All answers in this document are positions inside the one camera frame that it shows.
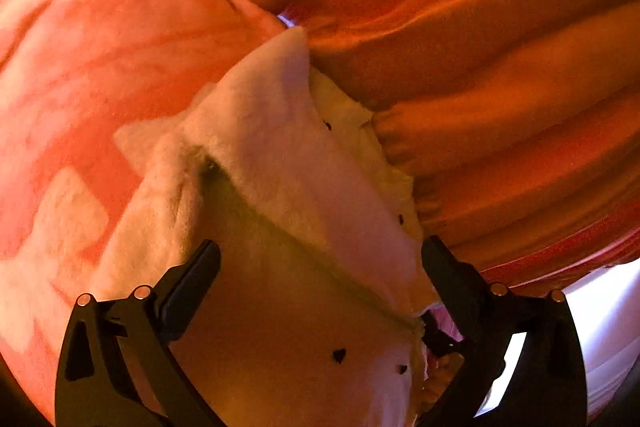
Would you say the pink patterned blanket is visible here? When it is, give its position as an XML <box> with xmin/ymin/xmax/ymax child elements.
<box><xmin>0</xmin><ymin>0</ymin><xmax>291</xmax><ymax>423</ymax></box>

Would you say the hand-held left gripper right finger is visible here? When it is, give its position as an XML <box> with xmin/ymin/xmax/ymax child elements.
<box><xmin>415</xmin><ymin>235</ymin><xmax>588</xmax><ymax>427</ymax></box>

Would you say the orange bed sheet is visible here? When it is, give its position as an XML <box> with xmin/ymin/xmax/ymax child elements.
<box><xmin>280</xmin><ymin>0</ymin><xmax>640</xmax><ymax>295</ymax></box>

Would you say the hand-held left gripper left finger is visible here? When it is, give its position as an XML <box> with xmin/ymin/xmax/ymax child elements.
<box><xmin>54</xmin><ymin>239</ymin><xmax>227</xmax><ymax>427</ymax></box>

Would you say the cream fleece baby garment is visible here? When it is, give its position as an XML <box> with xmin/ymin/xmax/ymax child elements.
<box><xmin>89</xmin><ymin>26</ymin><xmax>443</xmax><ymax>427</ymax></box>

